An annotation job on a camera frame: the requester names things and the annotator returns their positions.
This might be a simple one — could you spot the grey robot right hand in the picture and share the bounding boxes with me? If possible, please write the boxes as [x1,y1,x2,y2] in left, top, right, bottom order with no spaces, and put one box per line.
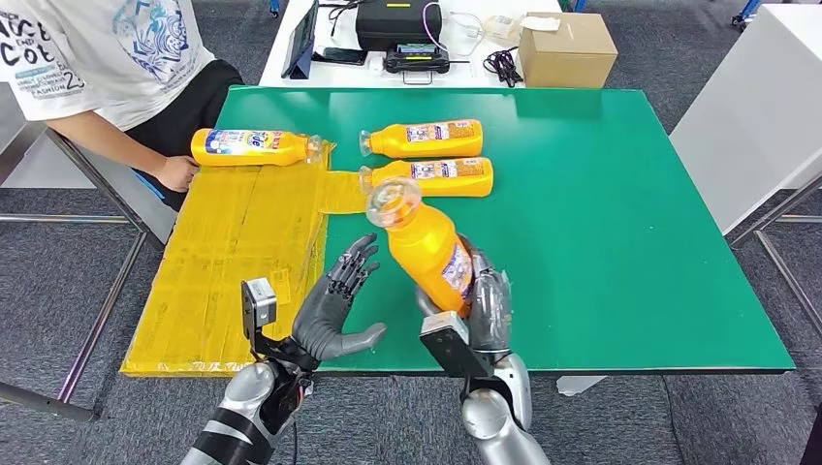
[414,233,515,356]

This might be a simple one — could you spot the person's right hand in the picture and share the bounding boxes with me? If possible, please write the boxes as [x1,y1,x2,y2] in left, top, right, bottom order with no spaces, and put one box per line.
[153,155,201,194]

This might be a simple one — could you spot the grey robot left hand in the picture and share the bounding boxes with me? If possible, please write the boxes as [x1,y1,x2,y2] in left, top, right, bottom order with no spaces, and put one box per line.
[290,232,388,374]

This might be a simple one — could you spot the orange detergent bottle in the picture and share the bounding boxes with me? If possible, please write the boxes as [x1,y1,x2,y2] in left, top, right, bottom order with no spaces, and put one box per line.
[358,119,485,160]
[190,128,324,169]
[358,157,495,199]
[365,176,477,319]

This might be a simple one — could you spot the yellow taped cardboard mat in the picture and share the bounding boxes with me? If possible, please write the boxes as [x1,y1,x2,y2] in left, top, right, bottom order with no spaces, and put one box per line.
[119,139,370,379]

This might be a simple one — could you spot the white table foot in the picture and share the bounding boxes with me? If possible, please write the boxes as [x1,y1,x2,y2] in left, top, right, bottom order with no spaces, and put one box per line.
[556,375,608,397]

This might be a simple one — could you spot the person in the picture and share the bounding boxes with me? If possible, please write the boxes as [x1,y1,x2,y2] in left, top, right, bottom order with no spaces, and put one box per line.
[0,0,245,213]

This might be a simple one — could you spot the dark tablet in case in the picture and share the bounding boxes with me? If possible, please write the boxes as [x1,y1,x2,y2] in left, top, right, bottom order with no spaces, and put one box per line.
[281,0,321,80]

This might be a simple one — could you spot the black smartphone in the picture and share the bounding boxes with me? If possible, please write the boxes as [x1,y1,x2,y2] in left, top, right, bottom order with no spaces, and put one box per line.
[312,46,369,68]

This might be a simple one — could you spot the black handheld controller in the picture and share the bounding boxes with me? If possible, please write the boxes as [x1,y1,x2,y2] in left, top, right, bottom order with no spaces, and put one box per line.
[384,43,452,86]

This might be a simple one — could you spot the brown cardboard box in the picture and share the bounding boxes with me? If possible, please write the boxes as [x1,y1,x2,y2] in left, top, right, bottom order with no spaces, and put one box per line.
[517,11,619,90]

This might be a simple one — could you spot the black carrying case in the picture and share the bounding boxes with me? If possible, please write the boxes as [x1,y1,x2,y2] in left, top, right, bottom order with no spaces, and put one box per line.
[355,0,444,52]

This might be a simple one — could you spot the plastic bag with adapter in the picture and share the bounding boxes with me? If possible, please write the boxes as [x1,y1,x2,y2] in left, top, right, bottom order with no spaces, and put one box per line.
[481,14,524,47]

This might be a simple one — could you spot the white table with metal legs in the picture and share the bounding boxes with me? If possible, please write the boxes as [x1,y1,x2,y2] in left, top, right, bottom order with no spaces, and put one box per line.
[669,3,822,341]

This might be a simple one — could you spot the blue wheeled base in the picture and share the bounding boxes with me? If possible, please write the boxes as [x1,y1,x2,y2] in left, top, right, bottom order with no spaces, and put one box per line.
[730,0,767,32]

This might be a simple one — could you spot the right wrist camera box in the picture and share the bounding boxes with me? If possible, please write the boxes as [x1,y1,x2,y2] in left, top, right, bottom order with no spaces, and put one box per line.
[419,311,495,380]

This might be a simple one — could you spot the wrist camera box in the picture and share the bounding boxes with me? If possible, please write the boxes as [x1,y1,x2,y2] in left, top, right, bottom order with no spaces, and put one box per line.
[419,311,495,380]
[240,277,319,374]

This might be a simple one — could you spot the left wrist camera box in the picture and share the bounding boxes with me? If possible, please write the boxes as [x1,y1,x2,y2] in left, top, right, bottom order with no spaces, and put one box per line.
[240,277,319,374]

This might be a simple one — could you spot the black cable bundle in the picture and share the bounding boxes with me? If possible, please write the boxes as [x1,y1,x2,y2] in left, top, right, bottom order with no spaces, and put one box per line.
[481,47,526,89]

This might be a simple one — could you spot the thin black cable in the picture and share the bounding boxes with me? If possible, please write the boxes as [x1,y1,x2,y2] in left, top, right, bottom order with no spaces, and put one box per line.
[319,0,376,40]

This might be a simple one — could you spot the steel frame table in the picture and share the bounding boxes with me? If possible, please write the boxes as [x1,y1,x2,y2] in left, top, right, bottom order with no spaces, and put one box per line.
[0,83,177,425]

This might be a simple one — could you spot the white cable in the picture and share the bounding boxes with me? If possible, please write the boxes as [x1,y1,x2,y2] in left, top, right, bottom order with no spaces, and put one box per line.
[422,1,484,59]

